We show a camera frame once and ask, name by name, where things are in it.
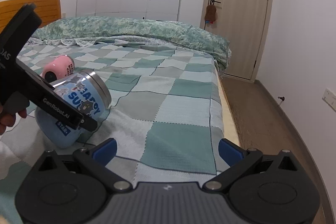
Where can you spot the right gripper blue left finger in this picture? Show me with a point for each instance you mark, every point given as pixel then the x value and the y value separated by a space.
pixel 92 161

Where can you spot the blue sticker-covered steel cup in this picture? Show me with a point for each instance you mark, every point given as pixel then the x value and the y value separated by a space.
pixel 87 93

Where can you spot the beige wooden door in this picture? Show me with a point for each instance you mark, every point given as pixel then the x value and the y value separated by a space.
pixel 245 24

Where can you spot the pink ceramic mug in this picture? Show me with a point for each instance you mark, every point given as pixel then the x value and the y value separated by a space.
pixel 61 67

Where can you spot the green floral duvet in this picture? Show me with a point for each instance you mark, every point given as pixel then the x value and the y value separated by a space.
pixel 91 27

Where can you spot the left hand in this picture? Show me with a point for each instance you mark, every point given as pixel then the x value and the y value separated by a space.
pixel 6 120

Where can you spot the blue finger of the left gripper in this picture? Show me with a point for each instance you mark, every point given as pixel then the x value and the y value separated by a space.
pixel 88 123

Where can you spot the brown plush toy on handle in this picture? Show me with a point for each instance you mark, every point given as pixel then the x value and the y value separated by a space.
pixel 211 14

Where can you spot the checkered green grey bedsheet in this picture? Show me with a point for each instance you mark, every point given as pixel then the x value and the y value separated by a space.
pixel 165 114

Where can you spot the white wall socket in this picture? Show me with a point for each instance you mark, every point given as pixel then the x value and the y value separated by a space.
pixel 330 98

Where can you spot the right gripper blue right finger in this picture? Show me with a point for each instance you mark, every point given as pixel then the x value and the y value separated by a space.
pixel 243 163

